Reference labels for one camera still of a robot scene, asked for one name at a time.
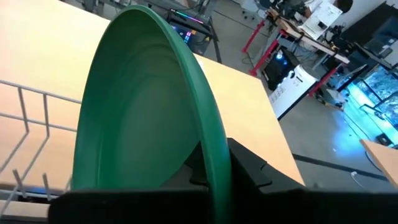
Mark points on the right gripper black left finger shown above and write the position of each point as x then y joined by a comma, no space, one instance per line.
186,205

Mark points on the person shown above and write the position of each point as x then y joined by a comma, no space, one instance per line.
343,4

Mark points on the black computer with RGB lights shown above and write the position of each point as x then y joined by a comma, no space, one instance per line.
189,31

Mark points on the light wooden desk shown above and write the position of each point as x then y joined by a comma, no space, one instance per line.
37,40

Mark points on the black computer with blue fans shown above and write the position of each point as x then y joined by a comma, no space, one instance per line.
280,67

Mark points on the white perforated computer case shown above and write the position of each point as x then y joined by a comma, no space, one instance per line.
292,90

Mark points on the green plate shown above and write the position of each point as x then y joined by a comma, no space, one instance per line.
140,109

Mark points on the wooden workbench with red legs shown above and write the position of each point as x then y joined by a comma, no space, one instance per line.
311,40

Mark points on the wooden desk corner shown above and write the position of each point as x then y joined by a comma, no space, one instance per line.
384,158

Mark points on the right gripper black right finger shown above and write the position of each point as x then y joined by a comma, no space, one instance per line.
258,199

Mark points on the white paper box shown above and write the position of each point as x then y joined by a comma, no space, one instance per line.
320,18

